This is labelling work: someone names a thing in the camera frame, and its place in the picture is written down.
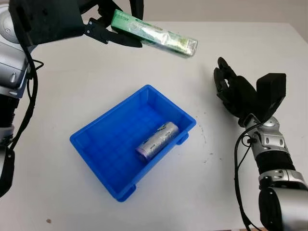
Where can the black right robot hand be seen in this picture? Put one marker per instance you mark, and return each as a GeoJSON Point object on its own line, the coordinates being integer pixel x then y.
{"type": "Point", "coordinates": [240, 96]}

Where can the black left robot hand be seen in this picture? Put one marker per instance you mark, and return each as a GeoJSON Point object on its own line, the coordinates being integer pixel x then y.
{"type": "Point", "coordinates": [103, 33]}

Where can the green toothpaste box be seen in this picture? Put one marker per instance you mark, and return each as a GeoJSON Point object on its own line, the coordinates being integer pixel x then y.
{"type": "Point", "coordinates": [154, 36]}

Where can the silver can with purple cap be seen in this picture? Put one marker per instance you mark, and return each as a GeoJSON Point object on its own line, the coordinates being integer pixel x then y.
{"type": "Point", "coordinates": [157, 142]}

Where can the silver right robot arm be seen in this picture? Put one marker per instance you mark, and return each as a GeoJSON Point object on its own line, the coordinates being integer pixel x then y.
{"type": "Point", "coordinates": [274, 158]}

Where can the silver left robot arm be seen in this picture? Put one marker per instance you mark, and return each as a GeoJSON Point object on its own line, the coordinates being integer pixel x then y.
{"type": "Point", "coordinates": [9, 67]}

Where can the blue plastic tray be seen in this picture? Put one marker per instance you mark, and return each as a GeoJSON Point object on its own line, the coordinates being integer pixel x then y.
{"type": "Point", "coordinates": [106, 149]}

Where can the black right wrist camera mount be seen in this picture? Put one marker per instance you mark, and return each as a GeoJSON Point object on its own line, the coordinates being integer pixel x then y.
{"type": "Point", "coordinates": [272, 93]}

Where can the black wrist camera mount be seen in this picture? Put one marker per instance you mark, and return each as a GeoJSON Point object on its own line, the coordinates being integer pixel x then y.
{"type": "Point", "coordinates": [272, 93]}
{"type": "Point", "coordinates": [53, 21]}

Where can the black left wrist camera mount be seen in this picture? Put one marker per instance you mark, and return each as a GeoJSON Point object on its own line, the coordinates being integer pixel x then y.
{"type": "Point", "coordinates": [53, 21]}

